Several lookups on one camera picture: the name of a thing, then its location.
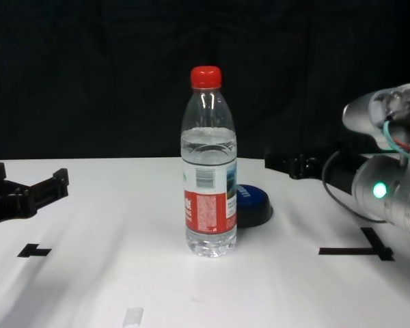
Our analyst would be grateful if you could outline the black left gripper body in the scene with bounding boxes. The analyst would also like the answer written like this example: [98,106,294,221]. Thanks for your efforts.
[0,180,25,233]

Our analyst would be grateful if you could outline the green and red wires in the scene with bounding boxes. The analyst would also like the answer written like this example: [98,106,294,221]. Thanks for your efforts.
[381,118,410,159]

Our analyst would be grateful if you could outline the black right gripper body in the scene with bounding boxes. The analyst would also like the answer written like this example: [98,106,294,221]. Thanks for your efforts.
[309,153,359,192]

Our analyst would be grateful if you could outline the clear water bottle red cap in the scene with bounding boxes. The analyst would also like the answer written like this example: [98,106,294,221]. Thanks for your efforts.
[180,66,239,259]

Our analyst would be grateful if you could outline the short black T tape mark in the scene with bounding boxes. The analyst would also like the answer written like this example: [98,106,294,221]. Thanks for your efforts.
[18,244,53,258]

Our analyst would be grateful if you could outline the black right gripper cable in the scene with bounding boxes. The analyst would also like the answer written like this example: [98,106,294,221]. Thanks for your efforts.
[322,150,383,224]

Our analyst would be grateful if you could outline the clear tape piece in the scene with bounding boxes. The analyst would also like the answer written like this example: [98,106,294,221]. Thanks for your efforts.
[125,307,145,326]

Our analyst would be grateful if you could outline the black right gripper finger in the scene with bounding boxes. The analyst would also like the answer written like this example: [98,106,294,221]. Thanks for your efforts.
[264,154,310,180]

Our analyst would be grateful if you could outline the dark blue round lid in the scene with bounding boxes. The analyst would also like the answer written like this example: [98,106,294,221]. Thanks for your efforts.
[236,184,273,229]

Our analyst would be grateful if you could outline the black backdrop curtain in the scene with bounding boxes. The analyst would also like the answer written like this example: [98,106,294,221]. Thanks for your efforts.
[0,0,410,163]

